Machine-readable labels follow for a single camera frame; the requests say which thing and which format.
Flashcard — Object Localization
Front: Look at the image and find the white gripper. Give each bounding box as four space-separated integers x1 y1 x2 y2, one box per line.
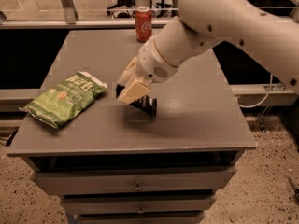
118 36 178 104

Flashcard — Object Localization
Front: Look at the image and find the black rxbar chocolate bar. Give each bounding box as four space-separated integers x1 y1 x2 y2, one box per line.
116 85 157 118

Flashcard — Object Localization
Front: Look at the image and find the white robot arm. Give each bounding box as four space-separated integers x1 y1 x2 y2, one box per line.
116 0 299 104

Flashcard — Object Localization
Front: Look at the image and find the green jalapeno chip bag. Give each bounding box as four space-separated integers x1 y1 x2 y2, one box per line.
21 71 107 129

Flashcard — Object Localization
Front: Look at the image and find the red coca-cola can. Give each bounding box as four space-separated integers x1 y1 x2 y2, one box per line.
135 6 152 42

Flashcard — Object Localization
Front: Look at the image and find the black office chair base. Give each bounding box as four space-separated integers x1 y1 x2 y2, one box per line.
107 0 176 18

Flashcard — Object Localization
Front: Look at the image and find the grey drawer cabinet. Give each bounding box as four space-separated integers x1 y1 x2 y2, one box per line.
7 27 258 224

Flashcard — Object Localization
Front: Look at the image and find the grey metal railing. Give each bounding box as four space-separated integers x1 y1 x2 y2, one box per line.
0 0 178 29

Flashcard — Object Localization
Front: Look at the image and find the top grey drawer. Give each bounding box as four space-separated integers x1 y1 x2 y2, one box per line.
31 165 236 195

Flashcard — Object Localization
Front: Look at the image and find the grey drawer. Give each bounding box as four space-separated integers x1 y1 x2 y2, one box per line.
78 212 205 224
31 165 236 195
61 194 216 215

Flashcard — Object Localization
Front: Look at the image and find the middle grey drawer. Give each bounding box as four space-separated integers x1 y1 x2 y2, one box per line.
61 194 216 215

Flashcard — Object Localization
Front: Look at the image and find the bottom grey drawer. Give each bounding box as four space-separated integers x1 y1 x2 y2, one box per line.
78 212 205 224

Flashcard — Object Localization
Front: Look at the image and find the white cable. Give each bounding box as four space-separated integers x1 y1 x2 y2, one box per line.
236 73 275 110

